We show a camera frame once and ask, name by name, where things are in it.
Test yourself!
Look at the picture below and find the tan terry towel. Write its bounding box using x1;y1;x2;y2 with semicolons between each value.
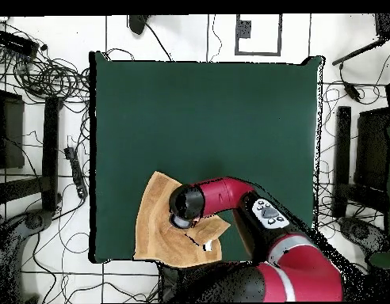
133;170;231;269

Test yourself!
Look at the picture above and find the dark green table cloth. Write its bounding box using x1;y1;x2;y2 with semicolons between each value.
88;51;326;265

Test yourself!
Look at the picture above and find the black power strip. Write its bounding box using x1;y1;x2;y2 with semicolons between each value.
63;146;89;200

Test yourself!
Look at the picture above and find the grey office chair base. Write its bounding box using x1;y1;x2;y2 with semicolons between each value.
337;216;390;255
0;208;55;303

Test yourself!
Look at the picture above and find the black power adapter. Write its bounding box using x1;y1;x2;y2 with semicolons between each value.
342;81;363;103

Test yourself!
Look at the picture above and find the black tripod leg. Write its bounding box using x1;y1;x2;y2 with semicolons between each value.
331;13;390;67

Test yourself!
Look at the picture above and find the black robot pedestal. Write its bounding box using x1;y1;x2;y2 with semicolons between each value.
158;263;183;303

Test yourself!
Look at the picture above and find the black stand frame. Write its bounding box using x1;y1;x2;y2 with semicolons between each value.
332;105;390;219
0;67;63;214

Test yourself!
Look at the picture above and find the grey square floor frame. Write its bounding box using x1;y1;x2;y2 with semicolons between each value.
235;13;283;57

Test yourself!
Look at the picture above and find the black cable tangle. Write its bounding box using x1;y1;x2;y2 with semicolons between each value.
0;18;92;107

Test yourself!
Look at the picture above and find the black network switch box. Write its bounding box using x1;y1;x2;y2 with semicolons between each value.
0;29;40;58

